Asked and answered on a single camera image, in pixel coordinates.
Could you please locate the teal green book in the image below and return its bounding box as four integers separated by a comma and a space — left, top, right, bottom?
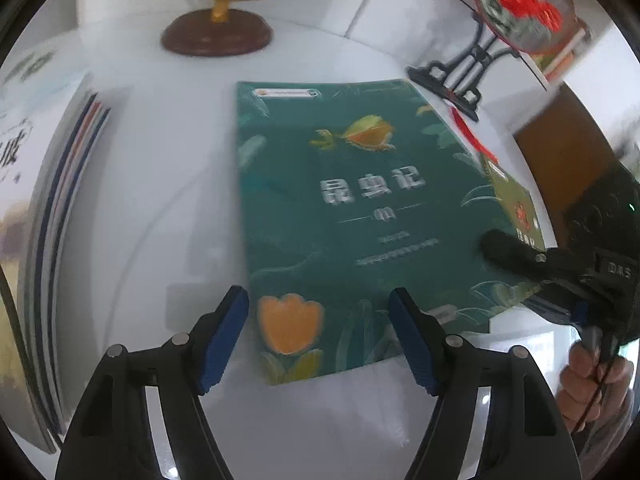
235, 79, 535, 385

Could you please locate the person's right hand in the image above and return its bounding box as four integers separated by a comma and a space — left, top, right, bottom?
555, 341, 634, 432

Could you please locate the olive green insect book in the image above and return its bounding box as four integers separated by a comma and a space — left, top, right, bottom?
482, 155, 546, 250

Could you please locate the brown wooden cabinet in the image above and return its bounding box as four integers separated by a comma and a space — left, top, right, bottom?
514, 84, 639, 247

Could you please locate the round red flower fan ornament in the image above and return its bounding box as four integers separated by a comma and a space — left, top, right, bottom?
407, 0, 577, 122

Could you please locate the white bookshelf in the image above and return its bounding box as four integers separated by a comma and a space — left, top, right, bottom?
77, 0, 476, 82

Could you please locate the black cable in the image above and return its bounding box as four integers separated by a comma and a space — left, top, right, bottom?
0, 268, 72, 441

